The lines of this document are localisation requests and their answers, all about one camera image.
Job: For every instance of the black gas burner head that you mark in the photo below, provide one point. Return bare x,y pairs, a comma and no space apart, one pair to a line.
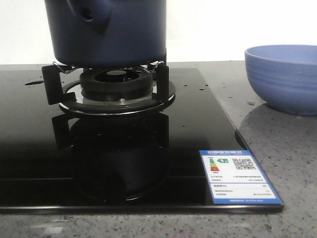
114,84

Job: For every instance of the light blue ceramic bowl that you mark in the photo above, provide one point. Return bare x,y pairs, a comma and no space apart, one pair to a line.
285,76

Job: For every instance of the blue energy efficiency label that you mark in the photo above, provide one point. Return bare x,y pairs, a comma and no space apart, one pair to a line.
234,177

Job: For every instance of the black glass gas cooktop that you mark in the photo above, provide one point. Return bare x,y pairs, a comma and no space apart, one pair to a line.
51,162

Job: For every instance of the black pot support grate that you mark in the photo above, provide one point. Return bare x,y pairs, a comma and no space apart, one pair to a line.
70,99

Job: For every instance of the dark blue cooking pot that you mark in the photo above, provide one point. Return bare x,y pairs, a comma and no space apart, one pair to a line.
107,33

